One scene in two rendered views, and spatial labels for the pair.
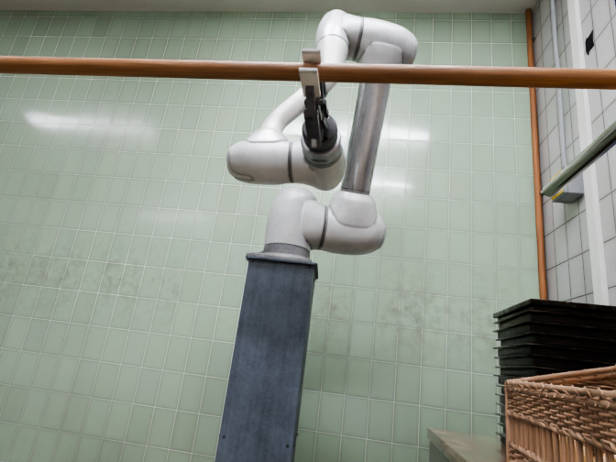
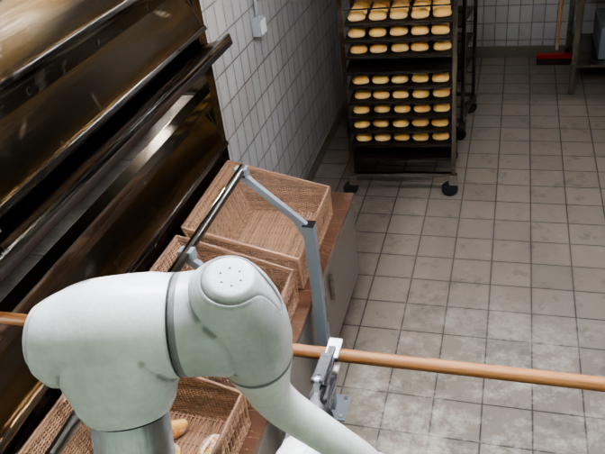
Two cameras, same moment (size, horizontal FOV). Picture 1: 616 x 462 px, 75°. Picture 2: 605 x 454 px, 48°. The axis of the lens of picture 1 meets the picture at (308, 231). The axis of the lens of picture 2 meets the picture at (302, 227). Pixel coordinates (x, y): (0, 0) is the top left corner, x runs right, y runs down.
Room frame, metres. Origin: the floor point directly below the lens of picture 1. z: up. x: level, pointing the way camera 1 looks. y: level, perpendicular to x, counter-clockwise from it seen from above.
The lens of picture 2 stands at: (1.67, 0.21, 2.28)
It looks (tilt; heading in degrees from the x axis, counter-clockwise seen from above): 34 degrees down; 191
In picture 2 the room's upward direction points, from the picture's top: 8 degrees counter-clockwise
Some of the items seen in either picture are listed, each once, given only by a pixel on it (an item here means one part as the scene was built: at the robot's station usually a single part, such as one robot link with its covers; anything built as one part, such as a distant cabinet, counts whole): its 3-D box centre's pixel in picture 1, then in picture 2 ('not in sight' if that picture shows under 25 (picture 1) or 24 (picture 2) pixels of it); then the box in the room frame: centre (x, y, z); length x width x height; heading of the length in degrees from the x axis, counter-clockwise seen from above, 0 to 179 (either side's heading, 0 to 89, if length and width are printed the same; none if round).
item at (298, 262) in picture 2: not in sight; (262, 220); (-0.70, -0.42, 0.72); 0.56 x 0.49 x 0.28; 172
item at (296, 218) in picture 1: (294, 219); not in sight; (1.30, 0.05, 1.17); 0.18 x 0.16 x 0.22; 96
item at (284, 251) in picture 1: (280, 258); not in sight; (1.30, 0.08, 1.03); 0.22 x 0.18 x 0.06; 86
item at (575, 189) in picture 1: (566, 185); not in sight; (1.37, -0.95, 1.46); 0.10 x 0.07 x 0.10; 172
